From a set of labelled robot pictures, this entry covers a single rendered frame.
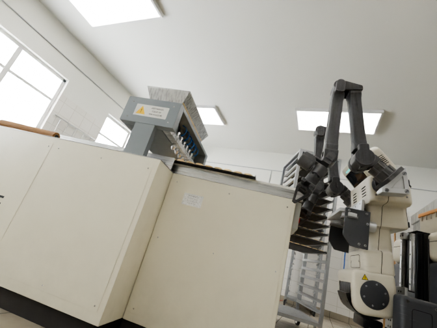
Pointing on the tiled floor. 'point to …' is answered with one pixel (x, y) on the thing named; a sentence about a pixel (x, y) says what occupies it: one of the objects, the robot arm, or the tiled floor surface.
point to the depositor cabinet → (73, 228)
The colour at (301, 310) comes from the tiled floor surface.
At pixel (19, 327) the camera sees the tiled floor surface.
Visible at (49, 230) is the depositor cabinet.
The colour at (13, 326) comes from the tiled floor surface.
